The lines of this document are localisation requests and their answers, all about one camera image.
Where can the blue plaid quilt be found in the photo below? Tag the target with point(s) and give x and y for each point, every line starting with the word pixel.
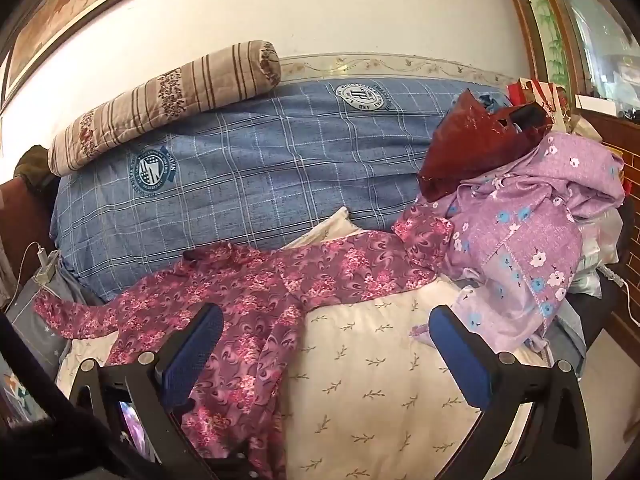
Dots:
pixel 275 160

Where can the dark red plastic bag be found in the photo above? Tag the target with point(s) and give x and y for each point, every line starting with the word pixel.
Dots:
pixel 465 145

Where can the grey cloth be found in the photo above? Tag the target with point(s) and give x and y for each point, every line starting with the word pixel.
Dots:
pixel 567 340

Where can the grey printed pillow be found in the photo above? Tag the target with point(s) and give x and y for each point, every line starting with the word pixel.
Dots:
pixel 35 320

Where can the white box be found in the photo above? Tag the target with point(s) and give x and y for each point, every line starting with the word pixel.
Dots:
pixel 597 104

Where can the olive green cloth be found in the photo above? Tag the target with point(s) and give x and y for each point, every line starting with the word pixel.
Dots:
pixel 35 165

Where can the red gift bag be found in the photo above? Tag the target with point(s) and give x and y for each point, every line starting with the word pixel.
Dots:
pixel 540 95

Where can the striped beige bolster pillow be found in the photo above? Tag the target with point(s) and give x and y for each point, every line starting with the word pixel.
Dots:
pixel 150 105

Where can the framed wall picture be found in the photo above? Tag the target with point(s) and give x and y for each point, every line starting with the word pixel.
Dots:
pixel 50 20

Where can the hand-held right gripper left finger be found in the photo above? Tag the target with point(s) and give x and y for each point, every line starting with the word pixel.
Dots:
pixel 192 355

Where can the pink floral shirt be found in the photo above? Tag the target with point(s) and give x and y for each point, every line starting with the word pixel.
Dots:
pixel 260 300

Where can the blue cloth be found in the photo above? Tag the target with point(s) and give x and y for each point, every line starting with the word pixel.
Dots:
pixel 492 101

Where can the wooden framed window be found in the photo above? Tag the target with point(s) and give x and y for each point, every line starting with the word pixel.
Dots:
pixel 525 10

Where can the white power strip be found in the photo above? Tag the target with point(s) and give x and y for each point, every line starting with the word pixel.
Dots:
pixel 612 275

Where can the purple floral garment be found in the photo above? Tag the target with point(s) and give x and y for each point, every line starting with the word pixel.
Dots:
pixel 525 230

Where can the pale cloth bundle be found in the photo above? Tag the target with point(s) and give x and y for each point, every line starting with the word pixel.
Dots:
pixel 595 255

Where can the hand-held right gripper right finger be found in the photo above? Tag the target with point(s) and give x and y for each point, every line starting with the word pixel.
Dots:
pixel 462 355

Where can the brown wooden headboard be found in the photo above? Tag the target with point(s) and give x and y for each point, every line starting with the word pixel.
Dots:
pixel 20 225

